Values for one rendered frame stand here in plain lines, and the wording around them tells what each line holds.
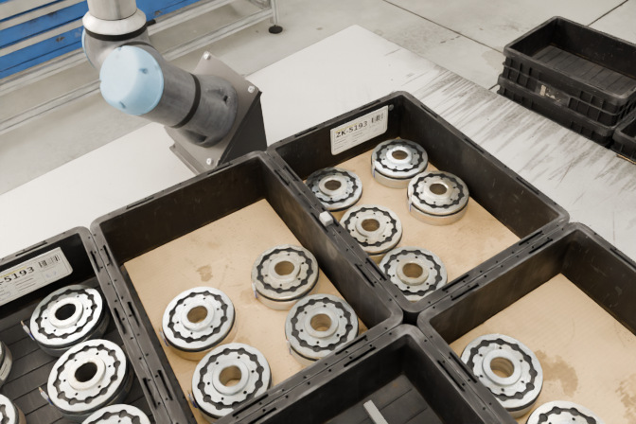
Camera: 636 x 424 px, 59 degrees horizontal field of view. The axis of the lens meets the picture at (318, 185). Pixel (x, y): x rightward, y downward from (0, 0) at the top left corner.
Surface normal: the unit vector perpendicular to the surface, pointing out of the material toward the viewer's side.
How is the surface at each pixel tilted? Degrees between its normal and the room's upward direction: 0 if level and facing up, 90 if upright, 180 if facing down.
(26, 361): 0
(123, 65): 46
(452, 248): 0
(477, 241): 0
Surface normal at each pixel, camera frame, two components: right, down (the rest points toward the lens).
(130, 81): -0.50, -0.11
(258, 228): -0.05, -0.72
